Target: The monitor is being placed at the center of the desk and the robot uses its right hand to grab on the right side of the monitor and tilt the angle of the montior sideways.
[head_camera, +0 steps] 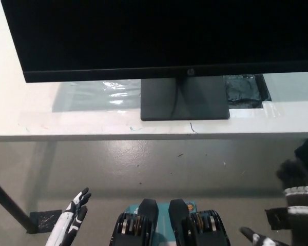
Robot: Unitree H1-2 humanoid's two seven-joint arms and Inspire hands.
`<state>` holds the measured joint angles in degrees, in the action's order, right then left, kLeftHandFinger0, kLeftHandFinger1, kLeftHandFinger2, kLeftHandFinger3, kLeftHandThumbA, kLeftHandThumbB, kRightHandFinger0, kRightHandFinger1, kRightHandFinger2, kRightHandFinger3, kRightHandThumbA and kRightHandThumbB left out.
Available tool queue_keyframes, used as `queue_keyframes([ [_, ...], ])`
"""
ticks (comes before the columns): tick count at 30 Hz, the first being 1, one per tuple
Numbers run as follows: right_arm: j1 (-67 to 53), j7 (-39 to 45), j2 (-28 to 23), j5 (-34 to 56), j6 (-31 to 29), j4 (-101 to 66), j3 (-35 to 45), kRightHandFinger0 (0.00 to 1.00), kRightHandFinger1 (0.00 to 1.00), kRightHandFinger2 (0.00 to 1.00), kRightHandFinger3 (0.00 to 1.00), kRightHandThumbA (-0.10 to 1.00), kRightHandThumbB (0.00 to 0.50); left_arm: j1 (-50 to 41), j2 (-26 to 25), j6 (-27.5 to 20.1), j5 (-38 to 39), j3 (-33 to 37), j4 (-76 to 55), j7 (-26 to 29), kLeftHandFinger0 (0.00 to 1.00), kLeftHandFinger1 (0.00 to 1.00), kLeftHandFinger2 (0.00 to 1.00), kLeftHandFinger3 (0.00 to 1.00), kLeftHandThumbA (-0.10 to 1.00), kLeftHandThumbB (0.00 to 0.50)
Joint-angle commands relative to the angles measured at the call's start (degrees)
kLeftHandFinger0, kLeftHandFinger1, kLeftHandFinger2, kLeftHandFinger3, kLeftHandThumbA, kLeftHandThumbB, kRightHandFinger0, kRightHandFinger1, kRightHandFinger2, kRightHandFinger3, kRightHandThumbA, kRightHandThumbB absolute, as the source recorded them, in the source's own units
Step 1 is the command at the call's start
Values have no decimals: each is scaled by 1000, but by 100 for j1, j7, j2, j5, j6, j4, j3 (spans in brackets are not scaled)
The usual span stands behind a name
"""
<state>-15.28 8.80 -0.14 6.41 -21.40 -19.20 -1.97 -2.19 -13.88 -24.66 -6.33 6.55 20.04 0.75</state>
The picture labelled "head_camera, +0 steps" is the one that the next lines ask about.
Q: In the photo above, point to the clear plastic film sheet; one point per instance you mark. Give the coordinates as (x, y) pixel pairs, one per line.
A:
(97, 97)

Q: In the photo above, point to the black tape patch on desk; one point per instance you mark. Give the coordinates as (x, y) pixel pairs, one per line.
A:
(242, 89)

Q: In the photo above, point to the black metal desk leg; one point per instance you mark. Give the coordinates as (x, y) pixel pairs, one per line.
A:
(12, 207)

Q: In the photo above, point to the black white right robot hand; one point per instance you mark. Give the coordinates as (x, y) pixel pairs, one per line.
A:
(304, 212)

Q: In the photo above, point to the black HP computer monitor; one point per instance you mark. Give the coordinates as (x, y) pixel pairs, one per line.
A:
(154, 33)

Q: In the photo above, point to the black floor tape patch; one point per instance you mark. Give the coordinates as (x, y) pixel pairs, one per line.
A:
(277, 219)
(45, 220)

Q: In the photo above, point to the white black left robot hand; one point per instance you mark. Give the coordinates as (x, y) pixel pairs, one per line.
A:
(70, 220)

